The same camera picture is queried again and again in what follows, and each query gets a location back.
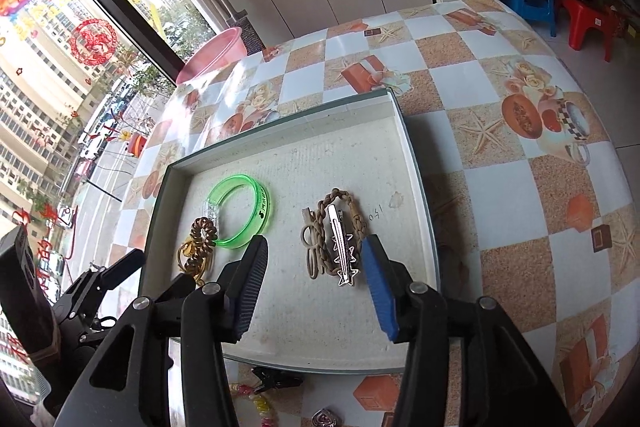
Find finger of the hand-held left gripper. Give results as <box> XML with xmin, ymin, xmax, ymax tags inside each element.
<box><xmin>97</xmin><ymin>248</ymin><xmax>147</xmax><ymax>293</ymax></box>

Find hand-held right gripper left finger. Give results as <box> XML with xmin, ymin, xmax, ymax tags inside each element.
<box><xmin>52</xmin><ymin>234</ymin><xmax>271</xmax><ymax>427</ymax></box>

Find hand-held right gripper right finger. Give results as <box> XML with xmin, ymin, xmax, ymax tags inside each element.
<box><xmin>361</xmin><ymin>234</ymin><xmax>576</xmax><ymax>427</ymax></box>

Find grey cardboard box tray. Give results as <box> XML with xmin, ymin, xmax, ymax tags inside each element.
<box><xmin>137</xmin><ymin>88</ymin><xmax>442</xmax><ymax>375</ymax></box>

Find yellow flower bracelet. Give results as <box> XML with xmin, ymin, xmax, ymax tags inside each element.
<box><xmin>177</xmin><ymin>239</ymin><xmax>216</xmax><ymax>288</ymax></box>

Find silver star hair clip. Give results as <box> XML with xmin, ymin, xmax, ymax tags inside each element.
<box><xmin>326</xmin><ymin>203</ymin><xmax>365</xmax><ymax>289</ymax></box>

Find brown spiral hair tie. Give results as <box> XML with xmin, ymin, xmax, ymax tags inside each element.
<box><xmin>191</xmin><ymin>217</ymin><xmax>221</xmax><ymax>248</ymax></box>

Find green translucent bangle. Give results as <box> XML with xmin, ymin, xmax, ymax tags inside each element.
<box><xmin>205</xmin><ymin>174</ymin><xmax>271</xmax><ymax>250</ymax></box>

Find beige knotted hair tie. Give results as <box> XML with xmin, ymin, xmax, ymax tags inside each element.
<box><xmin>300</xmin><ymin>206</ymin><xmax>327</xmax><ymax>278</ymax></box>

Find black claw hair clip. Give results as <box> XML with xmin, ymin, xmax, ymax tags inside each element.
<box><xmin>250</xmin><ymin>366</ymin><xmax>304</xmax><ymax>395</ymax></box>

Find braided beige hair tie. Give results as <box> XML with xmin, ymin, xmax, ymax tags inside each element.
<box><xmin>312</xmin><ymin>188</ymin><xmax>368</xmax><ymax>279</ymax></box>

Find pastel beaded bracelet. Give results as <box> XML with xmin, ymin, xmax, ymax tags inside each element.
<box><xmin>229</xmin><ymin>383</ymin><xmax>278</xmax><ymax>427</ymax></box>

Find silver heart clip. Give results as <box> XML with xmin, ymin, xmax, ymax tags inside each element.
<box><xmin>311</xmin><ymin>408</ymin><xmax>345</xmax><ymax>427</ymax></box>

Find red character window stickers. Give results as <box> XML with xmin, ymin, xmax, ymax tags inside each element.
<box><xmin>15</xmin><ymin>204</ymin><xmax>81</xmax><ymax>258</ymax></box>

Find red horse paper cutout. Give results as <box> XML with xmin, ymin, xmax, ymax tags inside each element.
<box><xmin>69</xmin><ymin>18</ymin><xmax>119</xmax><ymax>66</ymax></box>

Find pink plastic basin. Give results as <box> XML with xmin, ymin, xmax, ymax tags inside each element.
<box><xmin>175</xmin><ymin>27</ymin><xmax>249</xmax><ymax>86</ymax></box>

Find red plastic chair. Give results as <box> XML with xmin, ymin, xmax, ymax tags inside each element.
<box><xmin>557</xmin><ymin>0</ymin><xmax>631</xmax><ymax>62</ymax></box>

